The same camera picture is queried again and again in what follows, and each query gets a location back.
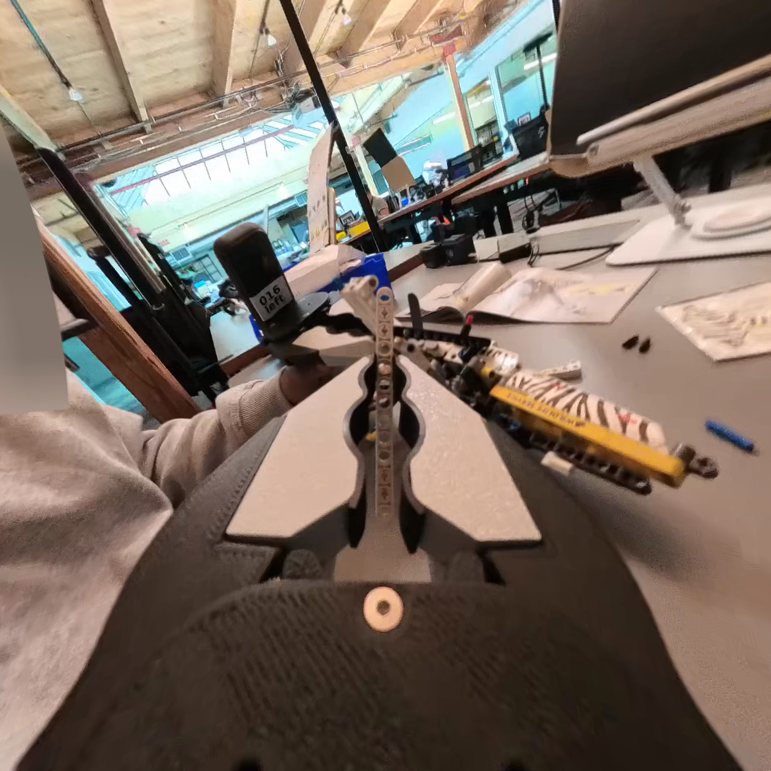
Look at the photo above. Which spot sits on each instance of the black laptop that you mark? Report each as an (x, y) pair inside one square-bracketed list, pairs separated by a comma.
[(632, 60)]

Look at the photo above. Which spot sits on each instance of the small white lego beam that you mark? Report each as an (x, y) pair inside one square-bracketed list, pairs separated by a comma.
[(563, 368)]

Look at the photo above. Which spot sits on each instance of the person's left hand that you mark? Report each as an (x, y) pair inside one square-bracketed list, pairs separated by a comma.
[(304, 382)]

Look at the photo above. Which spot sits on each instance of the white poster board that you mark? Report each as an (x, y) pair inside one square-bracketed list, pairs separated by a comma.
[(319, 193)]

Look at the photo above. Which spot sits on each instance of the zebra striped lego helicopter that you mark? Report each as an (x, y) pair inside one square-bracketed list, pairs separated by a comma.
[(578, 415)]

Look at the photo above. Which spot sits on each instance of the grey power adapter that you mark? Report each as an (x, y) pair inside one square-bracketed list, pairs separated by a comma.
[(513, 247)]

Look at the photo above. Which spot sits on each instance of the zebra sticker sheet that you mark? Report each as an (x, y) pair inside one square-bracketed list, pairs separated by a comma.
[(723, 325)]

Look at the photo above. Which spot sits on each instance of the long white lego beam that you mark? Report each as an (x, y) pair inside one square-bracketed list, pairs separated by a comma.
[(384, 361)]

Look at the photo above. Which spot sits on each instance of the silver laptop stand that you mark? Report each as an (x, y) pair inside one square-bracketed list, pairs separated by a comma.
[(662, 247)]

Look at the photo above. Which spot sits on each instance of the open instruction booklet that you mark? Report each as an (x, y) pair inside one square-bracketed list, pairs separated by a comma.
[(542, 295)]

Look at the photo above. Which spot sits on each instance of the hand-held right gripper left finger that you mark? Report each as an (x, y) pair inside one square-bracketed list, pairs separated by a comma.
[(295, 476)]

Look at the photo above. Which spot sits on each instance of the white paper bags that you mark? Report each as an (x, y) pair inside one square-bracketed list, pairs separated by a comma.
[(325, 265)]

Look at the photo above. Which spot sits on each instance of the person's left forearm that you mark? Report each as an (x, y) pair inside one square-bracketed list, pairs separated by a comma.
[(229, 415)]

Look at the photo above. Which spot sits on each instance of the black box device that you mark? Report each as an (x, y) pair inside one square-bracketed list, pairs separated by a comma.
[(449, 250)]

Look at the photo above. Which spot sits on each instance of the black metal rack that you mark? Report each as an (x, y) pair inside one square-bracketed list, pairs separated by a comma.
[(180, 325)]

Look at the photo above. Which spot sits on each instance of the blue plastic bin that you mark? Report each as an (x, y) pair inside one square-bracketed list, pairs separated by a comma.
[(376, 268)]

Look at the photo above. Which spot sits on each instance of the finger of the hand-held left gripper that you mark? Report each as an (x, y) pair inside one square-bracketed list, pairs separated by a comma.
[(334, 346)]

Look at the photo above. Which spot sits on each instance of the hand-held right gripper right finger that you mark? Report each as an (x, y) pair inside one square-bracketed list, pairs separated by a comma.
[(476, 482)]

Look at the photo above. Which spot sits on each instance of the black pole with round disc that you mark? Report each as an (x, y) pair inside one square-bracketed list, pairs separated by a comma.
[(544, 72), (337, 126)]

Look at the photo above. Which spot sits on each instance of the white lego skid assembly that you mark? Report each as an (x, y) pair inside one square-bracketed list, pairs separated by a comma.
[(359, 298)]

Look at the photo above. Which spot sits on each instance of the blue lego pin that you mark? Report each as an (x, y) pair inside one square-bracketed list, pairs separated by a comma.
[(729, 435)]

